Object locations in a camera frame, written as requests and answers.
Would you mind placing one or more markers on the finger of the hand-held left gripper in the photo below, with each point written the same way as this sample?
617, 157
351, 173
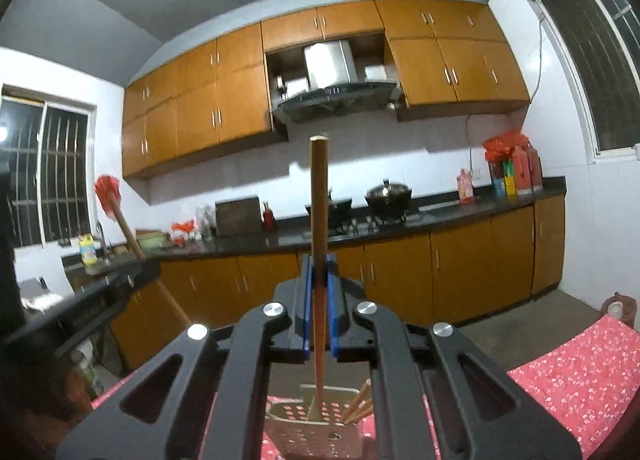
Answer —
100, 292

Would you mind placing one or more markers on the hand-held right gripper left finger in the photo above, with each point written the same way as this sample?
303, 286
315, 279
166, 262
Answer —
307, 305

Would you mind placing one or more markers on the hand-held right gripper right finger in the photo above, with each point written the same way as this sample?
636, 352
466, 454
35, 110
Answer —
334, 310

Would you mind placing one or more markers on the beige perforated chopstick holder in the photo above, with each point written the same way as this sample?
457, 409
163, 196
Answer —
310, 430

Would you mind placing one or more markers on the yellow detergent bottle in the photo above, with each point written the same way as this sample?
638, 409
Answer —
88, 251

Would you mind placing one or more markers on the metal faucet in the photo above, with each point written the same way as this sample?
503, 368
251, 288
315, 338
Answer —
102, 240

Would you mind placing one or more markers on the green basin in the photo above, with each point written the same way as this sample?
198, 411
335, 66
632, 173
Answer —
150, 239

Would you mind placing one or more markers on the gas stove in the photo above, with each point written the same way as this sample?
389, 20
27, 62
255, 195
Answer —
365, 227

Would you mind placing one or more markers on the small red bottle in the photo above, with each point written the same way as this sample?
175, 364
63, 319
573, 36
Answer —
269, 217

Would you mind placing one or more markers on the hanging red plastic bag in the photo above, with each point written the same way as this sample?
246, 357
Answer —
107, 192

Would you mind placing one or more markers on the crumpled red plastic bag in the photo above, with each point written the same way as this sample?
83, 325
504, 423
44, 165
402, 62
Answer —
182, 230

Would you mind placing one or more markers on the dark wooden cutting board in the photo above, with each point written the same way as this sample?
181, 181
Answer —
237, 215

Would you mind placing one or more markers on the clear plastic bag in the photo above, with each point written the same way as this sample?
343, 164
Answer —
205, 222

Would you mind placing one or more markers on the black wok with lid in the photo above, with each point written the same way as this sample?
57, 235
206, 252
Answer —
387, 195

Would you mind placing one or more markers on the wooden base cabinets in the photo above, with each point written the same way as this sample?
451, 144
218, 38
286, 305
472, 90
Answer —
460, 265

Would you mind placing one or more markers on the black kitchen countertop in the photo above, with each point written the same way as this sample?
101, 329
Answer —
450, 208

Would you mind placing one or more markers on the pink bottle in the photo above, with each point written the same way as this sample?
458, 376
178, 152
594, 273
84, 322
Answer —
466, 187

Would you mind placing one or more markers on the blue yellow box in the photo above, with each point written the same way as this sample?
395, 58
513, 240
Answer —
502, 183

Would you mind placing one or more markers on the red thermos flask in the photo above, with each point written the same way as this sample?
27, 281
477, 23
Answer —
536, 170
521, 173

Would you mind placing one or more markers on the steel range hood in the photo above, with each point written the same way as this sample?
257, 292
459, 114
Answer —
327, 63

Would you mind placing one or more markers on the red floral tablecloth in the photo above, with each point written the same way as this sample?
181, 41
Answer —
575, 375

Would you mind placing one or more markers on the brown clay jar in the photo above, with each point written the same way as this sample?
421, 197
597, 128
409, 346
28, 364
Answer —
620, 307

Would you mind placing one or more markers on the large barred window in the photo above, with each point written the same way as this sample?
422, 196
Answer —
595, 55

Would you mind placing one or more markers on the wooden wall cabinets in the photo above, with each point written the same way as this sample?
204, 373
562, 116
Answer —
200, 105

